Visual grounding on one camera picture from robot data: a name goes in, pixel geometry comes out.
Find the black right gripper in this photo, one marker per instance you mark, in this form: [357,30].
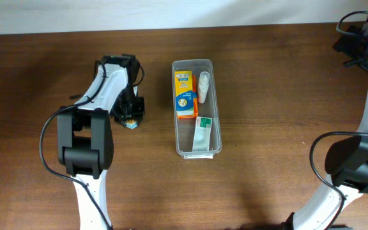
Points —
[345,44]

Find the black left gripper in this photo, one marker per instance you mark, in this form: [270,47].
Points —
[121,117]

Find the small jar gold lid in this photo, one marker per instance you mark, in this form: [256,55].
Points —
[131,124]

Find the yellow blue medicine box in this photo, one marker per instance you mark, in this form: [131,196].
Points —
[182,82]

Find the orange red medicine box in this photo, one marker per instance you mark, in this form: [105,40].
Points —
[186,103]

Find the white green medicine box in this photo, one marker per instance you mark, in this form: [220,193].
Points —
[202,134]

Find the white lotion bottle clear cap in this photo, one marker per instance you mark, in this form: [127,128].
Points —
[203,85]

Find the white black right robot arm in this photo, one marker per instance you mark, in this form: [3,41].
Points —
[346,162]

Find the clear plastic container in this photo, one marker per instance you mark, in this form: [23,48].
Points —
[184,128]

